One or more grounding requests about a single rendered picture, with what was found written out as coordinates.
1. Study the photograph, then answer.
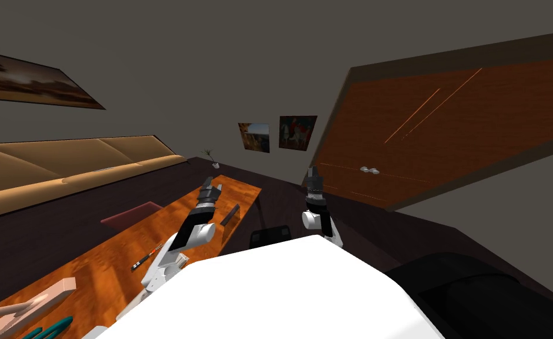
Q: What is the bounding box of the orange wooden table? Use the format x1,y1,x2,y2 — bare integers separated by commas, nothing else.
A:
0,174,263,339

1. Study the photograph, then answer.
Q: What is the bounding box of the teal tool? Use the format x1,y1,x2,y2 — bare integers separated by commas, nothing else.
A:
19,315,75,339

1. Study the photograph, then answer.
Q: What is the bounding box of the tan sofa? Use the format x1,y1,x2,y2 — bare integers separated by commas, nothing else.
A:
0,135,189,223

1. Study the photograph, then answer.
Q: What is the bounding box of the small potted plant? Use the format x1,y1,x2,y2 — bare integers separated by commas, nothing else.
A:
199,148,221,170

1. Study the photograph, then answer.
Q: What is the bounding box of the black flat bar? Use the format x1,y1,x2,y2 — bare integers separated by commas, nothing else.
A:
219,203,241,227

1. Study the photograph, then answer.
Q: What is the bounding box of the black and red pen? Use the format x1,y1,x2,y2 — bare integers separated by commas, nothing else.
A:
130,242,165,273

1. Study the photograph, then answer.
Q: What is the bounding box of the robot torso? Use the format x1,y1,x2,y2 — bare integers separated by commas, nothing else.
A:
81,225,447,339

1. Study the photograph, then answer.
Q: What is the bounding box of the small cliff landscape picture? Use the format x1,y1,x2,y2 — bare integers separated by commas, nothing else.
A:
237,122,271,154

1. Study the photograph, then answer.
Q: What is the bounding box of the orange wooden door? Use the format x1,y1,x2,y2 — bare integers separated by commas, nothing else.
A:
302,55,553,211

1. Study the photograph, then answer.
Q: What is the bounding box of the dark red mat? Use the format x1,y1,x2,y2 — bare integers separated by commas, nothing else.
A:
99,201,165,232

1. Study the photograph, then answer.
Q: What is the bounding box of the large brown landscape picture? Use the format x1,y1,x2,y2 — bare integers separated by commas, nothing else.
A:
0,48,107,111

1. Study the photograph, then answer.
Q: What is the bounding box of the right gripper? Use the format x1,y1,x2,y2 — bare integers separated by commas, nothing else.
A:
307,165,325,191

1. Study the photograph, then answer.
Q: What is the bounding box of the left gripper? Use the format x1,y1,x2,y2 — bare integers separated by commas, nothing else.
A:
198,176,224,204

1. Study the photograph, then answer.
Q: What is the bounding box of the pale pink rod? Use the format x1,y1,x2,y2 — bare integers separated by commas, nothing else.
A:
0,300,48,322

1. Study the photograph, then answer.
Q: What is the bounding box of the small picture with figures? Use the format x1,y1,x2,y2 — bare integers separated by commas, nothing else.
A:
278,115,319,152

